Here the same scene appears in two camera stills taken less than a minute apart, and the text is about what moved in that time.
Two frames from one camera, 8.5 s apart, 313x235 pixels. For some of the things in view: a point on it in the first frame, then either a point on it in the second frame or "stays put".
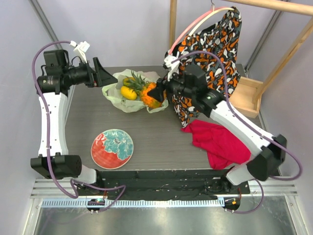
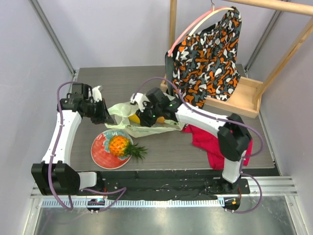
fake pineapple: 143,87 -> 121,146
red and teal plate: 112,149 stays put
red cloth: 224,150 stays put
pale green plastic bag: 112,92 -> 122,111
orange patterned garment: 216,47 stays put
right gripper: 167,88 -> 144,119
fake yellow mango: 128,94 -> 134,118
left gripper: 101,77 -> 101,118
